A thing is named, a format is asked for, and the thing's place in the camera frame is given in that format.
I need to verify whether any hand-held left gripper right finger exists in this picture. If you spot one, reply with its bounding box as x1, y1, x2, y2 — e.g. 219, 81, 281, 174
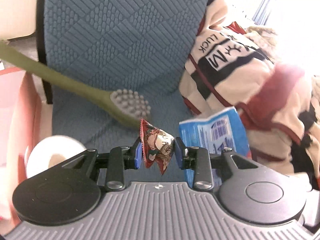
174, 137, 262, 190

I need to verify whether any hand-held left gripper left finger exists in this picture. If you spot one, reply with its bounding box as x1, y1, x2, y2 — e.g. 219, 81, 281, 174
59, 136, 143, 190

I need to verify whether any red crinkled snack packet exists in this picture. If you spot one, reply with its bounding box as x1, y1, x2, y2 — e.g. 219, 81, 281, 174
139, 118, 174, 175

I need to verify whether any orange cardboard box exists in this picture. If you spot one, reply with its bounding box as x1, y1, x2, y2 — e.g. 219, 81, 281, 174
0, 69, 42, 228

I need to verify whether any blue snack packet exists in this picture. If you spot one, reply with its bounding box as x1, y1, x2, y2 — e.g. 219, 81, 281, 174
179, 106, 252, 188

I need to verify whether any white red black printed blanket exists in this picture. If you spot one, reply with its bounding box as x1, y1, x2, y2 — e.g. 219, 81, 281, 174
179, 0, 320, 193

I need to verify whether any white toilet paper roll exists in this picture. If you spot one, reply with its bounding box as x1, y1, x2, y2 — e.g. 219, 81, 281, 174
26, 135, 87, 179

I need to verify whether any green massage brush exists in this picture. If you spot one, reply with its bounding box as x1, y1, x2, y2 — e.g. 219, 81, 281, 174
0, 41, 152, 128

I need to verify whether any blue textured mat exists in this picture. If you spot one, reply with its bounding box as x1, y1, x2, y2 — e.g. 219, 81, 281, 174
37, 0, 213, 183

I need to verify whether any white fluffy blanket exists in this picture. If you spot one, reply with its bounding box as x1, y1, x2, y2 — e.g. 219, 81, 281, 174
247, 25, 280, 44

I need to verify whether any blue curtain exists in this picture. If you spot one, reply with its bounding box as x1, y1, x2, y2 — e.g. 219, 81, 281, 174
251, 0, 280, 25

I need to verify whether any white folding chair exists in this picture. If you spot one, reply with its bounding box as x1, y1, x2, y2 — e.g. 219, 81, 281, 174
0, 0, 53, 104

